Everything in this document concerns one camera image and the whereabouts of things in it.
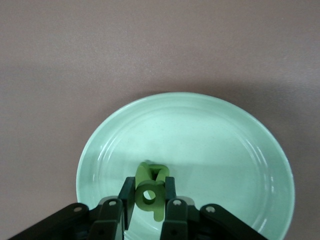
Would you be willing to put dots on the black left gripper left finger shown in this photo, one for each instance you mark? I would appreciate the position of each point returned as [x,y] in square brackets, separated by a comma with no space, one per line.
[107,220]

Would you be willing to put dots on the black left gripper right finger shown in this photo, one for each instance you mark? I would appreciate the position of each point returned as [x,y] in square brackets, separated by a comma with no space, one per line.
[177,220]

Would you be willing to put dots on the brown table cover sheet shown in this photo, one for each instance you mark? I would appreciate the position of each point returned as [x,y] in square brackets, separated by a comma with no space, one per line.
[75,50]

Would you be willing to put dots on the light green plate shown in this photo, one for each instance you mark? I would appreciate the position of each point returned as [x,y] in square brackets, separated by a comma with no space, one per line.
[200,150]

